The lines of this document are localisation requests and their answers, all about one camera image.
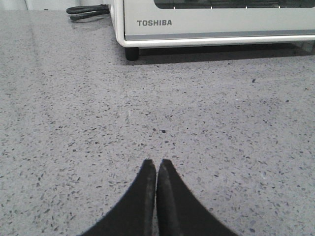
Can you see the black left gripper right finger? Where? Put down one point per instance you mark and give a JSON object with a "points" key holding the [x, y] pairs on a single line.
{"points": [[179, 213]]}

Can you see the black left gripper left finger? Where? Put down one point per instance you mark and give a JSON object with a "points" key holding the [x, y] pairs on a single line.
{"points": [[133, 213]]}

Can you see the white Toshiba toaster oven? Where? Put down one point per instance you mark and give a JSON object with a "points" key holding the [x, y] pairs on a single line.
{"points": [[132, 47]]}

